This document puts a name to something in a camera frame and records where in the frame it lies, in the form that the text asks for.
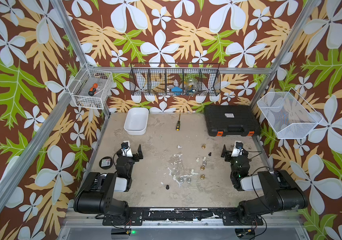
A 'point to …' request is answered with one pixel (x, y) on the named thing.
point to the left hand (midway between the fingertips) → (132, 144)
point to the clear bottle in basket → (191, 84)
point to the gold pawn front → (202, 177)
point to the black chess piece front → (167, 187)
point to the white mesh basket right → (289, 116)
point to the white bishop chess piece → (197, 160)
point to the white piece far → (179, 146)
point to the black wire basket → (174, 79)
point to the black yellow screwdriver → (178, 123)
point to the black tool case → (231, 120)
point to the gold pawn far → (203, 146)
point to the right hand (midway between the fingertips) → (232, 145)
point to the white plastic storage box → (136, 121)
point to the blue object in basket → (177, 90)
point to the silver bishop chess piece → (181, 180)
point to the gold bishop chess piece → (202, 168)
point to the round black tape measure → (106, 162)
